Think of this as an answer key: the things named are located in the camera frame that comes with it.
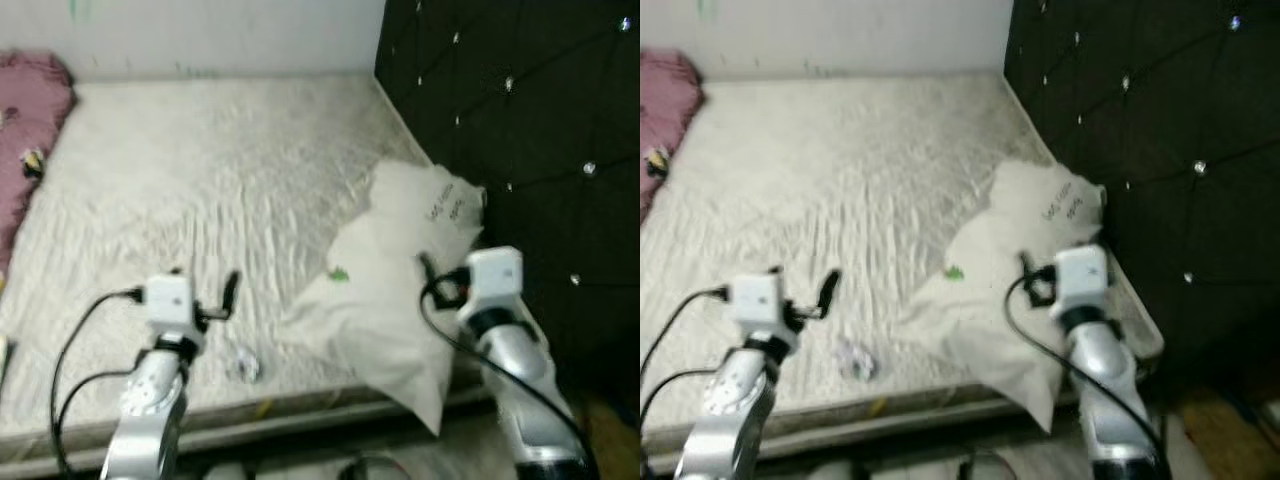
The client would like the white pillow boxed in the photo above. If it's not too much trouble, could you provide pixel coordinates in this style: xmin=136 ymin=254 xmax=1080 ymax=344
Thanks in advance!
xmin=275 ymin=160 xmax=488 ymax=436
xmin=900 ymin=160 xmax=1108 ymax=433

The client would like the pink printed blanket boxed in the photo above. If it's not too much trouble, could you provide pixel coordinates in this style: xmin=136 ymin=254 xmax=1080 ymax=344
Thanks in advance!
xmin=640 ymin=50 xmax=704 ymax=226
xmin=0 ymin=52 xmax=76 ymax=291

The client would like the white quilted mattress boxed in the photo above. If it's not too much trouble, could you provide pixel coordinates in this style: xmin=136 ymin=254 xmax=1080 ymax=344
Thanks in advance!
xmin=0 ymin=75 xmax=491 ymax=471
xmin=640 ymin=75 xmax=1166 ymax=471

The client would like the black tufted headboard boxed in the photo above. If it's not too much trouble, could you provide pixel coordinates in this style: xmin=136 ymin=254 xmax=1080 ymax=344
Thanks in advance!
xmin=375 ymin=0 xmax=640 ymax=401
xmin=1003 ymin=0 xmax=1280 ymax=381

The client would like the brown floor mat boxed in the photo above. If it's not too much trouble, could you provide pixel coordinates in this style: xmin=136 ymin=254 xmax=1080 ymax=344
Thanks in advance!
xmin=578 ymin=400 xmax=640 ymax=480
xmin=1180 ymin=385 xmax=1280 ymax=480

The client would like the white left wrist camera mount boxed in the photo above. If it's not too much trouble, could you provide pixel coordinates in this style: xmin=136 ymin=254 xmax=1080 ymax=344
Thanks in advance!
xmin=143 ymin=275 xmax=198 ymax=329
xmin=727 ymin=275 xmax=785 ymax=327

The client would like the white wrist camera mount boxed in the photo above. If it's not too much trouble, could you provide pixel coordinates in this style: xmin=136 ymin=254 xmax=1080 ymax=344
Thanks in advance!
xmin=465 ymin=247 xmax=523 ymax=321
xmin=143 ymin=275 xmax=198 ymax=329
xmin=1052 ymin=245 xmax=1109 ymax=313
xmin=727 ymin=275 xmax=785 ymax=327

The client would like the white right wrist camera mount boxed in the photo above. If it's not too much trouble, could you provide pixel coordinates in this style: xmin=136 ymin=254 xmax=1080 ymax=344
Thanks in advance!
xmin=465 ymin=247 xmax=523 ymax=321
xmin=1052 ymin=245 xmax=1109 ymax=313

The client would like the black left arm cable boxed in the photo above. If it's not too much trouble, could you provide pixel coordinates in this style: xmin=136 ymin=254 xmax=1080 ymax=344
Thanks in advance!
xmin=640 ymin=286 xmax=730 ymax=471
xmin=50 ymin=287 xmax=147 ymax=477

